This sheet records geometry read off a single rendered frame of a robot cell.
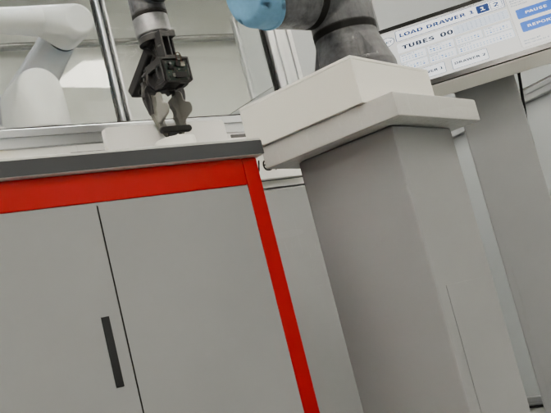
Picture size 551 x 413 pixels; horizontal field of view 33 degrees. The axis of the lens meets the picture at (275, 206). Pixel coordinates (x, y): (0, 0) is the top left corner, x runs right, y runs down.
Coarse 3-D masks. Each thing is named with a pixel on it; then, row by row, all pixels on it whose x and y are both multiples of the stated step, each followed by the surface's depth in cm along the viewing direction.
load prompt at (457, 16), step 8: (496, 0) 251; (472, 8) 252; (480, 8) 251; (488, 8) 250; (496, 8) 248; (440, 16) 255; (448, 16) 254; (456, 16) 252; (464, 16) 251; (472, 16) 250; (424, 24) 256; (432, 24) 254; (440, 24) 253; (448, 24) 252; (400, 32) 257; (408, 32) 256; (416, 32) 254; (424, 32) 253; (400, 40) 254
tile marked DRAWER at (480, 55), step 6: (486, 48) 238; (468, 54) 239; (474, 54) 238; (480, 54) 237; (486, 54) 237; (450, 60) 240; (456, 60) 239; (462, 60) 238; (468, 60) 238; (474, 60) 237; (480, 60) 236; (456, 66) 238; (462, 66) 237
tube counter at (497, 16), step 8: (488, 16) 247; (496, 16) 246; (504, 16) 245; (464, 24) 249; (472, 24) 247; (480, 24) 246; (488, 24) 245; (440, 32) 250; (448, 32) 249; (456, 32) 248; (464, 32) 246
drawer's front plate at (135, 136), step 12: (216, 120) 205; (108, 132) 189; (120, 132) 190; (132, 132) 192; (144, 132) 193; (156, 132) 195; (192, 132) 200; (204, 132) 202; (216, 132) 204; (108, 144) 188; (120, 144) 189; (132, 144) 191; (144, 144) 193
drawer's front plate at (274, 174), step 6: (228, 138) 224; (234, 138) 225; (240, 138) 226; (264, 162) 228; (264, 174) 228; (270, 174) 229; (276, 174) 230; (282, 174) 231; (288, 174) 232; (294, 174) 233; (300, 174) 234; (264, 180) 229
